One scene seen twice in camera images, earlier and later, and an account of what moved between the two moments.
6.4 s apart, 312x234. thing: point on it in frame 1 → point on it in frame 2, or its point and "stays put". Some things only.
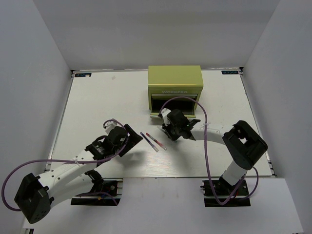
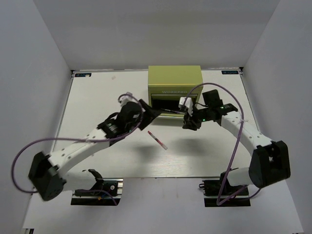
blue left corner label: x=82 y=74 stays put
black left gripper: x=131 y=140 → x=149 y=115
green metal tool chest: x=166 y=82 stays put
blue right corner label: x=236 y=72 stays put
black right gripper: x=167 y=128 → x=190 y=122
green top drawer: x=168 y=96 stays put
